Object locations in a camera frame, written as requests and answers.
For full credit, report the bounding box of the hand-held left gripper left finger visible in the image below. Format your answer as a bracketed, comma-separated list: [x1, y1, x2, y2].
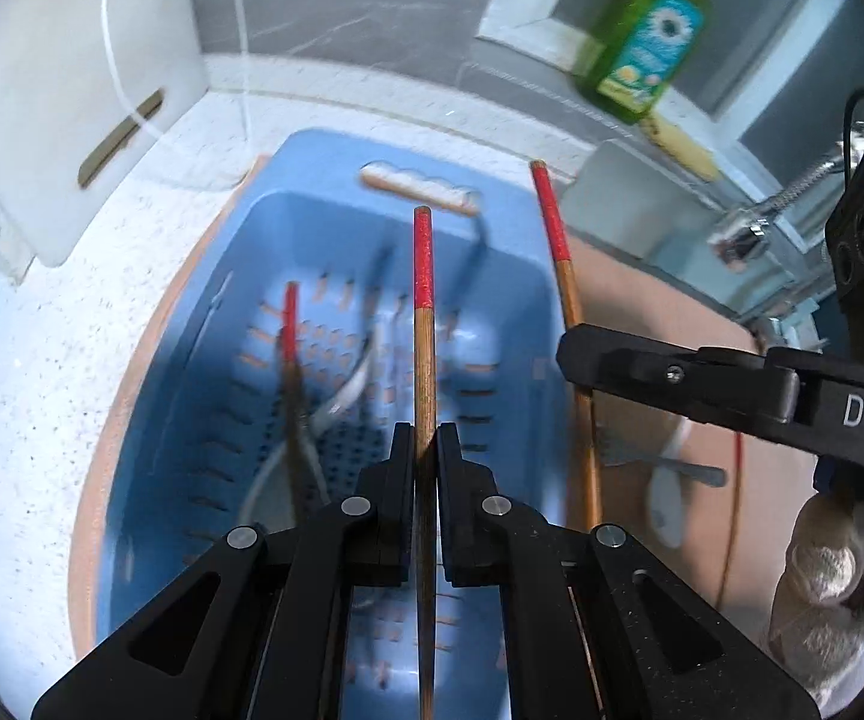
[31, 422, 418, 720]

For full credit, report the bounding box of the person's right hand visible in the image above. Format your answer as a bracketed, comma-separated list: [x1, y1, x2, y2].
[769, 493, 864, 713]

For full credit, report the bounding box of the white ceramic spoon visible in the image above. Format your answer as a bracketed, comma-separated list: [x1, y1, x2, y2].
[646, 420, 692, 548]
[237, 435, 332, 533]

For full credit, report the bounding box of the chrome faucet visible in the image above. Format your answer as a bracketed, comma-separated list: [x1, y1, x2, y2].
[574, 139, 838, 346]
[709, 154, 853, 267]

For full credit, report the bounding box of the yellow sponge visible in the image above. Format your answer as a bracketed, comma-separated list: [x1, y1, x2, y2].
[646, 116, 718, 181]

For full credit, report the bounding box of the white cutting board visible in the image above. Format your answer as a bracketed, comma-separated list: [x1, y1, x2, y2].
[0, 0, 209, 267]

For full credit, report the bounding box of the metal fork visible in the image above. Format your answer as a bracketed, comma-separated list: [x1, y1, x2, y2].
[593, 427, 727, 487]

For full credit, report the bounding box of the red-tipped wooden chopstick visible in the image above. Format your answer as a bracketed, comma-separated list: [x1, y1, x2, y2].
[715, 427, 746, 608]
[412, 206, 442, 720]
[278, 281, 328, 526]
[528, 160, 604, 533]

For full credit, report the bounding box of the white cable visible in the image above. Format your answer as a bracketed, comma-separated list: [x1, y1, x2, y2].
[102, 0, 287, 188]

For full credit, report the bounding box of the green dish soap bottle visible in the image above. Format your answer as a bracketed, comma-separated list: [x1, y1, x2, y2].
[574, 0, 710, 125]

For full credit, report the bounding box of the blue plastic basket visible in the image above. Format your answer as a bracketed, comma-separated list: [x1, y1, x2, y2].
[94, 127, 590, 720]

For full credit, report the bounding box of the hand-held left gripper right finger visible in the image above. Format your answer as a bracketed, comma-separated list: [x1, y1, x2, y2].
[436, 422, 823, 720]

